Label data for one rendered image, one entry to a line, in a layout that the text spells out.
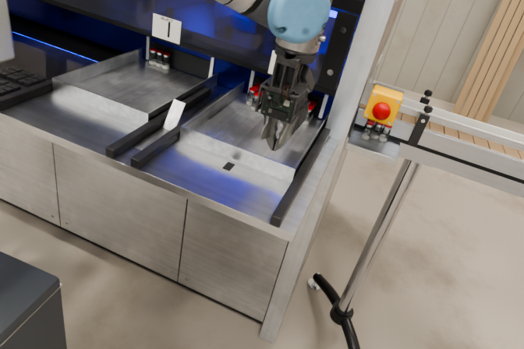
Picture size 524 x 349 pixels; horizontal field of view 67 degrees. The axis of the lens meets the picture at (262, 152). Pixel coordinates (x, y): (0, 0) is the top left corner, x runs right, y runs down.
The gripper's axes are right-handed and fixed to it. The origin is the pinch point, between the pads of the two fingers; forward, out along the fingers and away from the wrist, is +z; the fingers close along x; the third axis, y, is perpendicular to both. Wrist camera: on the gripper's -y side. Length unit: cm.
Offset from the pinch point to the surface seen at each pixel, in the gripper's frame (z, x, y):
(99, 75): 6, -53, -12
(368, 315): 94, 44, -55
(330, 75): -9.1, 3.7, -23.5
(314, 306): 94, 22, -48
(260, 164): 4.7, -1.4, 2.3
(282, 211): 4.2, 7.2, 14.3
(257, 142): 6.1, -6.0, -8.1
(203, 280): 78, -19, -24
